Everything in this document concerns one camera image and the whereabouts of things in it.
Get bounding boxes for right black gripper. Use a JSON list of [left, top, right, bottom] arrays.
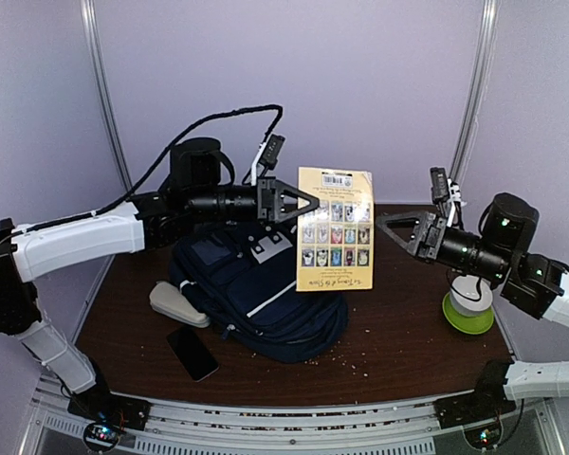
[[375, 209, 511, 284]]

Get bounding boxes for yellow paperback booklet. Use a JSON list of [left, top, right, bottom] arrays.
[[296, 167, 375, 292]]

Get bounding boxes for navy blue student backpack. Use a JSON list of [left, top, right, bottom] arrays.
[[169, 222, 348, 364]]

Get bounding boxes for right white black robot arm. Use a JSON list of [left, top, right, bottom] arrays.
[[376, 192, 569, 419]]

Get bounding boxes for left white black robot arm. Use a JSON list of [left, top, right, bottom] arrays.
[[0, 136, 320, 421]]

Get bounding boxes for white bowl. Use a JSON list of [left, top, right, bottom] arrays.
[[450, 275, 493, 317]]

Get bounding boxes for lime green plate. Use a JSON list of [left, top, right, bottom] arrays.
[[442, 293, 494, 336]]

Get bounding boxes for beige hard glasses case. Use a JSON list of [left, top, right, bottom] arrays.
[[149, 282, 211, 328]]

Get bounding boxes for black smartphone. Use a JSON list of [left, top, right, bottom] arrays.
[[166, 325, 219, 382]]

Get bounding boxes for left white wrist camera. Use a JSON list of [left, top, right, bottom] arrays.
[[250, 134, 285, 186]]

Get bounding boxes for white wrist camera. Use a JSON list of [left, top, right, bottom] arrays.
[[430, 167, 467, 230], [250, 134, 285, 186]]

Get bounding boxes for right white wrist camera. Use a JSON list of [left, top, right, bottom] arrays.
[[430, 167, 467, 230]]

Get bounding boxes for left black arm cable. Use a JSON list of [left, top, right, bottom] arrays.
[[0, 103, 285, 266]]

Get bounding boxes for right aluminium frame post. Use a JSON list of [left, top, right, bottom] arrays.
[[450, 0, 500, 190]]

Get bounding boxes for aluminium frame post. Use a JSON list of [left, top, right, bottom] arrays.
[[80, 0, 134, 194], [450, 0, 500, 190]]

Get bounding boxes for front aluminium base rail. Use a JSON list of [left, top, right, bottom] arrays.
[[15, 374, 569, 454]]

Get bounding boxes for left aluminium frame post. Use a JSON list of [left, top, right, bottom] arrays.
[[80, 0, 134, 194]]

